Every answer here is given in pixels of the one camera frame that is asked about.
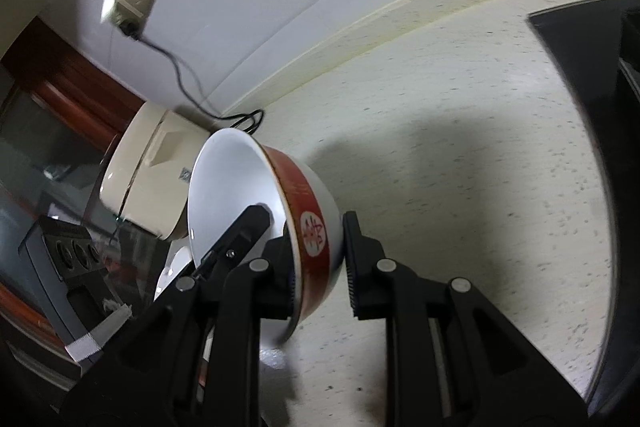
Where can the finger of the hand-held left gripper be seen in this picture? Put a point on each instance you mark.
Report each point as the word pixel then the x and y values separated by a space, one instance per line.
pixel 240 232

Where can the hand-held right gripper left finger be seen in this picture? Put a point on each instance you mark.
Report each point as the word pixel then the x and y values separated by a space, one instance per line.
pixel 275 287

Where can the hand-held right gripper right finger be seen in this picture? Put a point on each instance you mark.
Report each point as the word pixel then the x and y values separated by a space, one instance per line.
pixel 350 267

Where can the red and white bowl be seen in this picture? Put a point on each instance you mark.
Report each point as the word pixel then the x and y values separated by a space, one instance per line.
pixel 310 207

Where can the large white floral plate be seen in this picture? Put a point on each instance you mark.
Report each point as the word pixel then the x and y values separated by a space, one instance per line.
pixel 170 272

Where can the glass window pane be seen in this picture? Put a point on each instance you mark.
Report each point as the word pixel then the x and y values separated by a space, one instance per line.
pixel 45 167

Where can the cream rice cooker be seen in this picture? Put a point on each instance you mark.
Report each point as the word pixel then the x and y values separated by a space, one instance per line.
pixel 145 167

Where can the black glass cooktop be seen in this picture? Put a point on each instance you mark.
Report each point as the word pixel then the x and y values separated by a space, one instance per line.
pixel 590 47

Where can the brown wooden window frame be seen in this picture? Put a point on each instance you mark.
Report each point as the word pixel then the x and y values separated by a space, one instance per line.
pixel 75 77

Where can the grey wall outlet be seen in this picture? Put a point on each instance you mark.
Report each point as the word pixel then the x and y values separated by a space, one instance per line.
pixel 117 14

